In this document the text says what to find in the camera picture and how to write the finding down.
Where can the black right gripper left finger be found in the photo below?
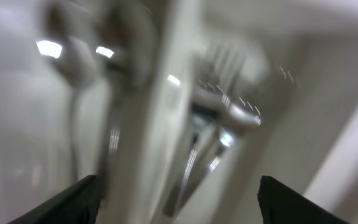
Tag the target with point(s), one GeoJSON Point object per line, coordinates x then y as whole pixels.
{"type": "Point", "coordinates": [78, 204]}

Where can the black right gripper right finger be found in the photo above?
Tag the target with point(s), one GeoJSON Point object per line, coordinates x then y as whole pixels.
{"type": "Point", "coordinates": [279, 204]}

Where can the large steel spoon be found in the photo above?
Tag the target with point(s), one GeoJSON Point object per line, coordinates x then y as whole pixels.
{"type": "Point", "coordinates": [68, 23]}
{"type": "Point", "coordinates": [128, 31]}

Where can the white plastic cutlery tray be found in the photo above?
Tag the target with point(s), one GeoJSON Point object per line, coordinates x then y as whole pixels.
{"type": "Point", "coordinates": [301, 76]}

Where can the steel fork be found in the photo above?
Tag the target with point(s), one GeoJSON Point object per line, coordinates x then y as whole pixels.
{"type": "Point", "coordinates": [220, 107]}
{"type": "Point", "coordinates": [219, 69]}

